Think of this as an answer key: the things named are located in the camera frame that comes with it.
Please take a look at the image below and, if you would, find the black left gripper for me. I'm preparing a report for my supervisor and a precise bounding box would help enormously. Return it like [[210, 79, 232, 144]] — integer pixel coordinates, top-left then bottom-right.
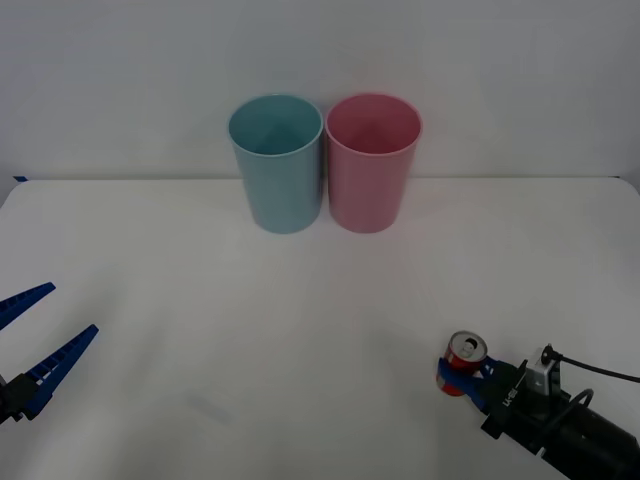
[[0, 282, 100, 427]]

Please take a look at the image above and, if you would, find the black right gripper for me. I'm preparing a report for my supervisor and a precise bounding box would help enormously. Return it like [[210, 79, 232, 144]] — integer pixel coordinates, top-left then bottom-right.
[[433, 356, 572, 458]]

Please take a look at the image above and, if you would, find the red drink can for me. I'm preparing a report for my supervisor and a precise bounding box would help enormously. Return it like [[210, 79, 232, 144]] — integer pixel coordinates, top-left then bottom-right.
[[434, 329, 489, 398]]

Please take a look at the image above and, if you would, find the pink plastic bin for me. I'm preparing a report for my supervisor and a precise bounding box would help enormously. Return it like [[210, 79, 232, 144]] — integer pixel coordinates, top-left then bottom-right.
[[324, 92, 423, 235]]

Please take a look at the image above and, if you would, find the pale blue plastic bin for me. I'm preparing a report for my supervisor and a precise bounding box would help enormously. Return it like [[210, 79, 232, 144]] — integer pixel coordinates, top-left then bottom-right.
[[227, 93, 325, 235]]

